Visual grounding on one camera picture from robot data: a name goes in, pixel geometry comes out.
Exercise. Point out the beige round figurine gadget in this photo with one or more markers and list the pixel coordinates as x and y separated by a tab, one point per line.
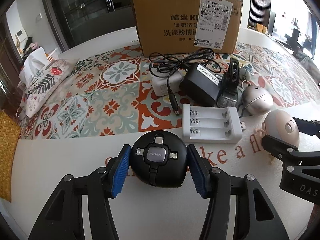
281	125

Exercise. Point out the black round Pisen cable hub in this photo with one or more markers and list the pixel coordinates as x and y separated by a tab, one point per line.
159	158

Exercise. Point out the black power adapter with cable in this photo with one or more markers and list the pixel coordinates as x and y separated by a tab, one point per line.
195	75

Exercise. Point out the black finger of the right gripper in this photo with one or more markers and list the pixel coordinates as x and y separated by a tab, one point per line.
308	127
284	151

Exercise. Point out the dark glass cabinet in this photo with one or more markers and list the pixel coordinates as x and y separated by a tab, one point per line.
74	22

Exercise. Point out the white battery charger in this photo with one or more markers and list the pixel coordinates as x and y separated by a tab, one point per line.
211	124

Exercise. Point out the yellow woven placemat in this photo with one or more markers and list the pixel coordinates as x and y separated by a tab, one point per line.
9	136

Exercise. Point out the keyring with plush charm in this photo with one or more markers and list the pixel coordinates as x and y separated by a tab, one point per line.
246	74

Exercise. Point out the patterned tile table mat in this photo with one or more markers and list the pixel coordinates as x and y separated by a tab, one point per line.
111	93

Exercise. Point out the black clip-on device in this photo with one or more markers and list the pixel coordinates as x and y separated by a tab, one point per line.
228	96

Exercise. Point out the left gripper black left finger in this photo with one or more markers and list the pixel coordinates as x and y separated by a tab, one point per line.
62	215

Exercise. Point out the floral tissue box cover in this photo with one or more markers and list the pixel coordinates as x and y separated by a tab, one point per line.
39	78

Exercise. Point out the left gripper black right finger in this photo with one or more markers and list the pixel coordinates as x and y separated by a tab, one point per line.
255	215

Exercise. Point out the brown cardboard box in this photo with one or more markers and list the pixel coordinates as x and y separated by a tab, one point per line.
184	26

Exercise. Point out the silver egg-shaped gadget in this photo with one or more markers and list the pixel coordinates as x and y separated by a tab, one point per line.
257	100

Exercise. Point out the white charger block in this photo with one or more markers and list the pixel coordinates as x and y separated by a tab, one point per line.
159	81

